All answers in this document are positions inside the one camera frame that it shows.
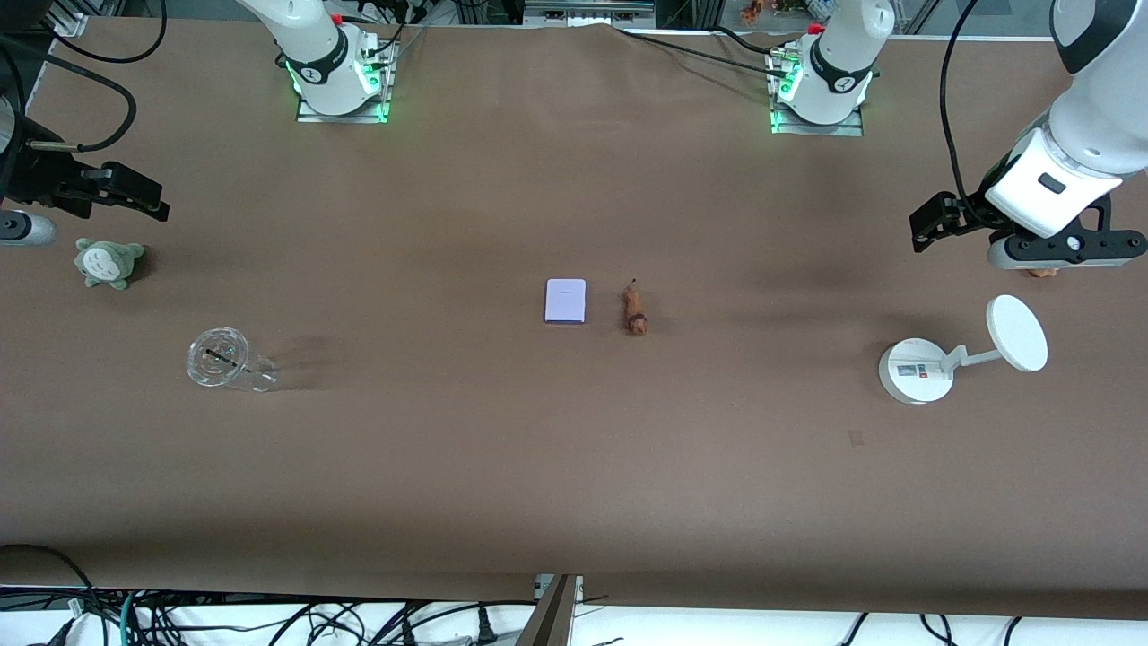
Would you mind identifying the brown lion statue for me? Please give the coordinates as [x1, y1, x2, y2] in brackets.
[622, 279, 649, 337]

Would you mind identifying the lavender rectangular box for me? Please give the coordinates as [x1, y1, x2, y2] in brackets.
[544, 278, 587, 325]

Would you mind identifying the grey green plush toy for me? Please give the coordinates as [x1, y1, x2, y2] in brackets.
[74, 237, 146, 291]

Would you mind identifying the clear plastic cup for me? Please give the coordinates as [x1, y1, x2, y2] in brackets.
[186, 327, 280, 393]

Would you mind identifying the grey metal box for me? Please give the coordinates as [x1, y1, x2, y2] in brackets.
[523, 0, 657, 28]

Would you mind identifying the brown table support beam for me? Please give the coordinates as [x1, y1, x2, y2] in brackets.
[515, 574, 580, 646]

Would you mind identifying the black left camera mount plate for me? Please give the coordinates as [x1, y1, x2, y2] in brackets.
[1004, 202, 1147, 261]

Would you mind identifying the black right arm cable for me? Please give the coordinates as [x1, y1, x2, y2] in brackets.
[0, 0, 169, 155]

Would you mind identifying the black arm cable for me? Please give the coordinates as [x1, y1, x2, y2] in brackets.
[939, 0, 989, 212]
[0, 0, 169, 155]

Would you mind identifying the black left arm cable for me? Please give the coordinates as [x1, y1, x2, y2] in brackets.
[939, 0, 989, 212]

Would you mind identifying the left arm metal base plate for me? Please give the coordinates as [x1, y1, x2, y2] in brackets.
[769, 49, 865, 137]

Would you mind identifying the aluminium frame corner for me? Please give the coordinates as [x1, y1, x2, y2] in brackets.
[49, 0, 91, 39]

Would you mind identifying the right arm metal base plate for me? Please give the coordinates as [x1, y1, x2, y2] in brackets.
[296, 36, 394, 125]

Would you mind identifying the thick black table cable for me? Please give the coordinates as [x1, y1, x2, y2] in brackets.
[613, 25, 792, 78]

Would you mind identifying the black floor cable loop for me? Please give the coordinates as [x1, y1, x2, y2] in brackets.
[0, 543, 101, 622]

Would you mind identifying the white metal bracket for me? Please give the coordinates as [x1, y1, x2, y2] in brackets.
[534, 574, 586, 604]

